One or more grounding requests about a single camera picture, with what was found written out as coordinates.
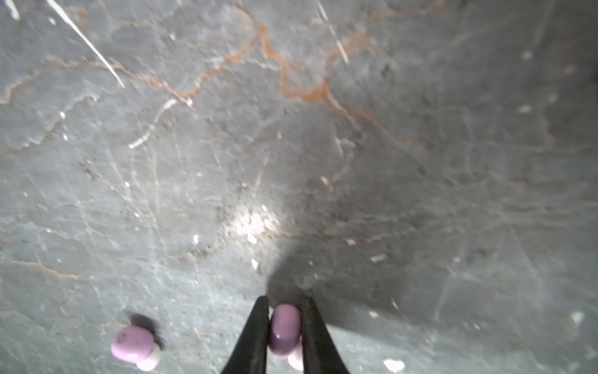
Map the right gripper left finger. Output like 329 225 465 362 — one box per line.
221 295 269 374

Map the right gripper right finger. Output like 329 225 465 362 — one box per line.
301 298 350 374

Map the purple earbud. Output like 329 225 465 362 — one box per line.
111 326 162 372
268 304 304 372

